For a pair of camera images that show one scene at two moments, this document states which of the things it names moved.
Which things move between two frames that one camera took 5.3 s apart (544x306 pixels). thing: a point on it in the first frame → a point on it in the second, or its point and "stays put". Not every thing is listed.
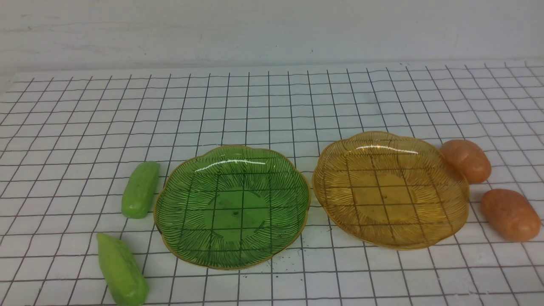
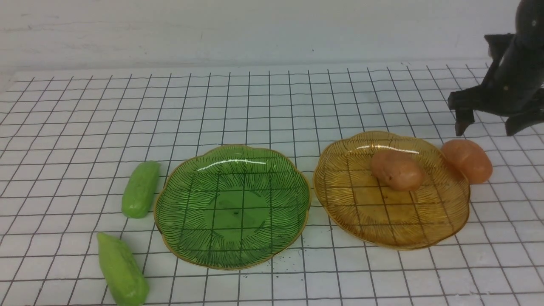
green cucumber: x=127 y=284 stays put
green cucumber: x=139 y=189 stays put
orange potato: x=468 y=158 stays put
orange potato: x=510 y=215 → x=398 y=169
